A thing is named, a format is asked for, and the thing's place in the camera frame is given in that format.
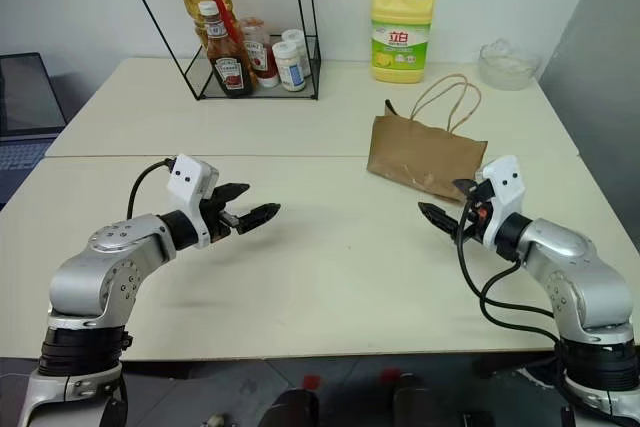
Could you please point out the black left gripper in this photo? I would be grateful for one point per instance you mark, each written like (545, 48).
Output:
(215, 217)

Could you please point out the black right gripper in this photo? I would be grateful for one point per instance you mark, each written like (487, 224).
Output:
(479, 232)

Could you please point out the brown paper bag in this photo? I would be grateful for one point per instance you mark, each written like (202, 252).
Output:
(420, 152)

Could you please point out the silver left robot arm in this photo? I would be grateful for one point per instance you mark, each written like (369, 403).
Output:
(95, 277)

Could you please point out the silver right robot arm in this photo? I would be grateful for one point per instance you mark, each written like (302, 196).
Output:
(575, 272)

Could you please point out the dark Heinz sauce bottle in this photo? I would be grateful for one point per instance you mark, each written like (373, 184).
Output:
(227, 67)

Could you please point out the white spice jar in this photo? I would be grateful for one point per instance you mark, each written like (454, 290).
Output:
(294, 37)
(292, 69)

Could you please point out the red Heinz ketchup bottle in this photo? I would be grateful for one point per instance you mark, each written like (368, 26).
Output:
(262, 59)

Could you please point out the clear glass bowl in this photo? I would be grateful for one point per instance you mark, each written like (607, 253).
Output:
(507, 67)

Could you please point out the yellow dish soap bottle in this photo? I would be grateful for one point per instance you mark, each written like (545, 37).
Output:
(400, 42)

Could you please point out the red floor tape piece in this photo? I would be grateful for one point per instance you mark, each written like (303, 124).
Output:
(390, 375)
(311, 381)

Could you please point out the dark rounded shape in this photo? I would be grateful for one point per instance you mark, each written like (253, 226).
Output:
(292, 409)
(415, 407)

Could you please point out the grey partition panel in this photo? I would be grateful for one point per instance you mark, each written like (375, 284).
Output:
(595, 47)

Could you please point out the grey laptop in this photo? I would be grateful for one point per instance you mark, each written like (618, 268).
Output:
(25, 97)

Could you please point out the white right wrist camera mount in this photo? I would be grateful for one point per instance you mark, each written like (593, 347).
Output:
(507, 192)

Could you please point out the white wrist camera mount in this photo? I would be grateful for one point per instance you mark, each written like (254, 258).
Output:
(507, 192)
(187, 182)

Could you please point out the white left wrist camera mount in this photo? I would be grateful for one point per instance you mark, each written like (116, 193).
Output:
(187, 182)

